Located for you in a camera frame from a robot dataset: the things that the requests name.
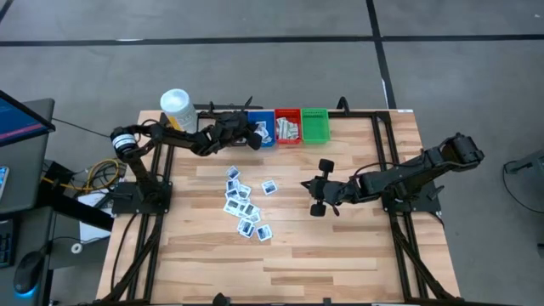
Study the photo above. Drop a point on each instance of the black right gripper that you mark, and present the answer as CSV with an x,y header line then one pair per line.
x,y
340,200

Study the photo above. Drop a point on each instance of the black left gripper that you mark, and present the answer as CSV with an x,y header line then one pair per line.
x,y
229,136

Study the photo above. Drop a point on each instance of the green print packet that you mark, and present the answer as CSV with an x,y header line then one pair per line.
x,y
280,128
287,129

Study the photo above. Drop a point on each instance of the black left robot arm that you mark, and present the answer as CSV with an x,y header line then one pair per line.
x,y
140,170

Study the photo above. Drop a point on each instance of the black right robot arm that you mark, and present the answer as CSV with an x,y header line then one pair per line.
x,y
404,178

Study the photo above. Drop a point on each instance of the black leader arm gripper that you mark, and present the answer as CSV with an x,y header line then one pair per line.
x,y
221,299

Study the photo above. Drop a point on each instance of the blue plastic basket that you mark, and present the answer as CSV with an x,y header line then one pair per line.
x,y
268,115

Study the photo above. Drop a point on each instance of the red plastic basket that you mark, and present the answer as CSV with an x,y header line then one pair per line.
x,y
293,114

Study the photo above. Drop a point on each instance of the orange print ointment packet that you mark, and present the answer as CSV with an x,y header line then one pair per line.
x,y
295,131

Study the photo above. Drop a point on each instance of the green plastic basket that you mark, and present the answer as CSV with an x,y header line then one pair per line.
x,y
316,127

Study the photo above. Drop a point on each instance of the white wipes canister yellow label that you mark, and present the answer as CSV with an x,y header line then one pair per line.
x,y
178,106

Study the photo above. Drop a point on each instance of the white table corner label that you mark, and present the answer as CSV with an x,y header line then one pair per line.
x,y
406,111

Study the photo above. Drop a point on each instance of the black table edge clamp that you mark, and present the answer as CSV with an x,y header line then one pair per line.
x,y
326,302

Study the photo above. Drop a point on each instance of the white paper sheet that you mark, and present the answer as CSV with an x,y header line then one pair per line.
x,y
93,233

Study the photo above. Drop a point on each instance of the black desk support beam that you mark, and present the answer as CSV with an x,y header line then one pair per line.
x,y
76,210

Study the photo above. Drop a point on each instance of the black power box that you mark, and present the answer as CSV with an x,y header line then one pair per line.
x,y
57,172

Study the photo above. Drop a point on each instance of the grey stand foot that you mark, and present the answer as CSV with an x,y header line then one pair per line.
x,y
527,163

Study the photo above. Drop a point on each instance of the white tape roll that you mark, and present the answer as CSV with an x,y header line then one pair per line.
x,y
72,248

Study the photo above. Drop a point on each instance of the grey side desk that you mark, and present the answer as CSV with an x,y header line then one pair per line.
x,y
25,178

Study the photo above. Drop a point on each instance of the tilted monitor blue screen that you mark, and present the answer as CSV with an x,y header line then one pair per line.
x,y
17,121

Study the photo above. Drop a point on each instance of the white-edged smartphone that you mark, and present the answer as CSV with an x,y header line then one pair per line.
x,y
3,183

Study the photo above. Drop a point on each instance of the black computer mouse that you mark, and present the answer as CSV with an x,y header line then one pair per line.
x,y
29,272

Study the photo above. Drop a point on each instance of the black keyboard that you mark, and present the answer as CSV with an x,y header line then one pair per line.
x,y
6,244

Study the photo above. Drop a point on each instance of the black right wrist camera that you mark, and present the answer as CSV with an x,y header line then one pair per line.
x,y
344,189

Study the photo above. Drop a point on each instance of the black frame crossbar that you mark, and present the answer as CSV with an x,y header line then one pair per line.
x,y
204,106

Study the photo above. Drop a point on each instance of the black aluminium table frame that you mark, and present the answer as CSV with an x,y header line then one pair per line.
x,y
361,114

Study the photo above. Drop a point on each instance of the black frame hook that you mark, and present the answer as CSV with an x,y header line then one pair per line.
x,y
342,99

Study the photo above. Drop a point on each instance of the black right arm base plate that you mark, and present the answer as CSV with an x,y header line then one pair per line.
x,y
427,204

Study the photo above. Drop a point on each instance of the black aluminium frame strut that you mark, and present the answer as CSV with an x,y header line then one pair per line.
x,y
134,263
418,262

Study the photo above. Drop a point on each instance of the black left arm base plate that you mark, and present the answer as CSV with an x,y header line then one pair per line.
x,y
123,206

